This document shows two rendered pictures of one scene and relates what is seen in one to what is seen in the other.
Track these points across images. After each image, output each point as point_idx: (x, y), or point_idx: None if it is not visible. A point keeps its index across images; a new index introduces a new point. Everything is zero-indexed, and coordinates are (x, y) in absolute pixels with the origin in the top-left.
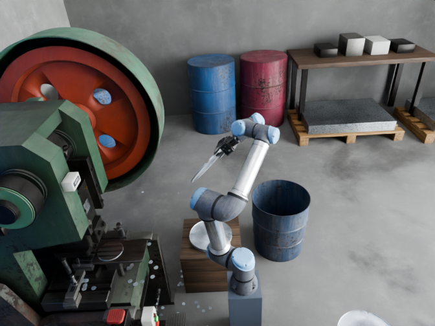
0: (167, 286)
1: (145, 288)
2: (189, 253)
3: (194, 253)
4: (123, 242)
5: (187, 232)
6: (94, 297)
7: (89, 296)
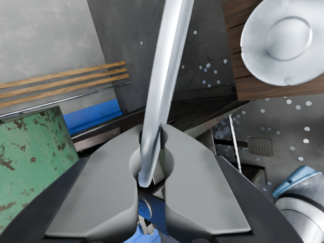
0: (236, 110)
1: (211, 134)
2: (250, 87)
3: (260, 87)
4: (145, 196)
5: (236, 39)
6: (160, 229)
7: (156, 226)
